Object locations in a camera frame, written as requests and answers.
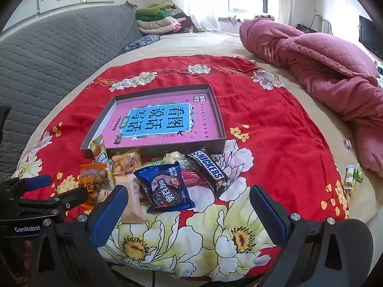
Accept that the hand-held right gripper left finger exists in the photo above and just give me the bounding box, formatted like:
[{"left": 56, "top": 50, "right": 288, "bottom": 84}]
[{"left": 30, "top": 185, "right": 130, "bottom": 287}]

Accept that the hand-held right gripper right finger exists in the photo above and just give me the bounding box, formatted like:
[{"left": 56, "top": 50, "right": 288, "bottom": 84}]
[{"left": 249, "top": 185, "right": 340, "bottom": 287}]

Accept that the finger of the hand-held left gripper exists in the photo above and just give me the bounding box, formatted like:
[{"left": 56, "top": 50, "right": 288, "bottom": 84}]
[
  {"left": 0, "top": 174, "right": 52, "bottom": 213},
  {"left": 16, "top": 187, "right": 89, "bottom": 217}
]

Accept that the clear oat cracker packet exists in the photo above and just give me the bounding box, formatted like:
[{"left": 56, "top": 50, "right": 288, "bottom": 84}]
[{"left": 96, "top": 182, "right": 120, "bottom": 205}]

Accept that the orange peanut packet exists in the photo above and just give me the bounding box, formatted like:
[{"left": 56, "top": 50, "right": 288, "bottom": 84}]
[{"left": 79, "top": 162, "right": 110, "bottom": 213}]

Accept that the beige cracker packet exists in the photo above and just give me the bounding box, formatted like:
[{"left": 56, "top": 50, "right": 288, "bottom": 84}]
[{"left": 115, "top": 173, "right": 147, "bottom": 225}]

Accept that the yellow panda snack packet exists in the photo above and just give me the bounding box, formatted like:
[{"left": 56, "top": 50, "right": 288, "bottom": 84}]
[{"left": 91, "top": 134, "right": 116, "bottom": 186}]

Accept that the orange white rice cracker packet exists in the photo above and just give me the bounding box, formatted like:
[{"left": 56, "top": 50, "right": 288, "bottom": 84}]
[{"left": 112, "top": 146, "right": 142, "bottom": 175}]

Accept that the blue cookie packet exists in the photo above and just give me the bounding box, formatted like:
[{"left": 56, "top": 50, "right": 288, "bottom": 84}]
[{"left": 134, "top": 161, "right": 196, "bottom": 213}]

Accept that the brown chocolate bar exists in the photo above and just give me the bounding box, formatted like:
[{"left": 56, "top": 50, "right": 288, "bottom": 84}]
[{"left": 185, "top": 147, "right": 237, "bottom": 198}]

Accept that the red wafer packet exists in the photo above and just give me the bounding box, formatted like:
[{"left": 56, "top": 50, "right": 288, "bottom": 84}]
[{"left": 181, "top": 169, "right": 214, "bottom": 187}]

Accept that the green yellow cake packet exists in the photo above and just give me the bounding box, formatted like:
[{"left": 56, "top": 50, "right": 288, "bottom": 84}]
[{"left": 144, "top": 152, "right": 195, "bottom": 171}]

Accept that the grey cardboard box with pink bottom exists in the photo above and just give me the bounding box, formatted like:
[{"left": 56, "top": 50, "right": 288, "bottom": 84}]
[{"left": 80, "top": 84, "right": 226, "bottom": 159}]

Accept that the small yellow white packet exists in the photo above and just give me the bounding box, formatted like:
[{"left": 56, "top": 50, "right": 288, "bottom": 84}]
[{"left": 344, "top": 164, "right": 356, "bottom": 190}]

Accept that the red floral cloth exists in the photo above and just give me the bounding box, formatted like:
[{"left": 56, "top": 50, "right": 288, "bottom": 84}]
[{"left": 18, "top": 54, "right": 350, "bottom": 281}]

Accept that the grey quilted headboard cover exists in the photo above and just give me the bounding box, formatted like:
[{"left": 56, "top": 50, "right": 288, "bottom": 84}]
[{"left": 0, "top": 2, "right": 142, "bottom": 183}]

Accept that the pink quilt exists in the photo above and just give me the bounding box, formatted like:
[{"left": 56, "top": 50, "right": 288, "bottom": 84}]
[{"left": 239, "top": 18, "right": 383, "bottom": 177}]

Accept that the dark floral cloth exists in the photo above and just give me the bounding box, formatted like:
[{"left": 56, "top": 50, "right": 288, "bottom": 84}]
[{"left": 123, "top": 34, "right": 160, "bottom": 53}]

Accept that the black bag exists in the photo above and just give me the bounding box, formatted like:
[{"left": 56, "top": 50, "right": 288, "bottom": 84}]
[{"left": 296, "top": 23, "right": 318, "bottom": 34}]

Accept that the stack of folded clothes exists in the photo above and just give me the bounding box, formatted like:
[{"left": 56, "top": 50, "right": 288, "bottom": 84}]
[{"left": 135, "top": 2, "right": 195, "bottom": 35}]

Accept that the black television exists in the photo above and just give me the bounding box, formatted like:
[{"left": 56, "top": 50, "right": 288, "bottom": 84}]
[{"left": 359, "top": 15, "right": 383, "bottom": 60}]

